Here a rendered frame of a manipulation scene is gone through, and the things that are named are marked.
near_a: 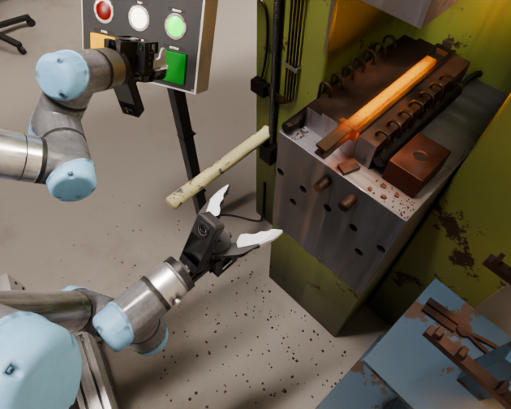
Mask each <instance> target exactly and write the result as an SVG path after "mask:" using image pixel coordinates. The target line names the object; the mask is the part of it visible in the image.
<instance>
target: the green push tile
mask: <svg viewBox="0 0 511 409"><path fill-rule="evenodd" d="M165 56H166V65H167V66H168V71H167V74H166V77H165V78H164V79H163V80H164V81H168V82H171V83H175V84H180V85H185V82H186V73H187V54H182V53H179V52H175V51H172V50H165Z"/></svg>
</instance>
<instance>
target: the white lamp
mask: <svg viewBox="0 0 511 409"><path fill-rule="evenodd" d="M131 22H132V23H133V24H134V26H135V27H137V28H143V27H144V26H145V24H146V22H147V17H146V14H145V13H144V11H143V10H141V9H139V8H135V9H134V10H133V11H132V13H131Z"/></svg>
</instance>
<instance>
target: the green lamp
mask: <svg viewBox="0 0 511 409"><path fill-rule="evenodd" d="M167 29H168V31H169V33H170V34H171V35H172V36H174V37H178V36H180V35H181V34H182V33H183V22H182V21H181V20H180V18H179V17H177V16H172V17H170V18H169V20H168V22H167Z"/></svg>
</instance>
